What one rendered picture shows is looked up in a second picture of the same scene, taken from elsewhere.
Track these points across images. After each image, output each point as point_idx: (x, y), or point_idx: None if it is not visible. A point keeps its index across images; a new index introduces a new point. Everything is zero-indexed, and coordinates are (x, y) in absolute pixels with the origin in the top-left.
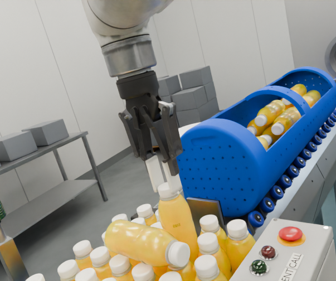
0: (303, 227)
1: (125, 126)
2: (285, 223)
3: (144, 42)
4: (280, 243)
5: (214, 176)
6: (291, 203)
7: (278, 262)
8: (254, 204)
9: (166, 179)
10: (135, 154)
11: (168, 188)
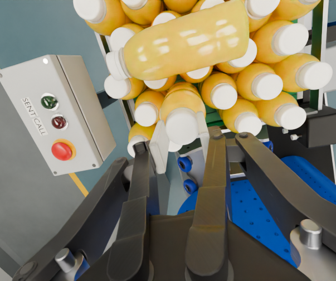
0: (67, 165)
1: (305, 189)
2: (83, 164)
3: None
4: (64, 139)
5: (238, 215)
6: None
7: (47, 117)
8: (188, 198)
9: (159, 128)
10: (243, 134)
11: (168, 122)
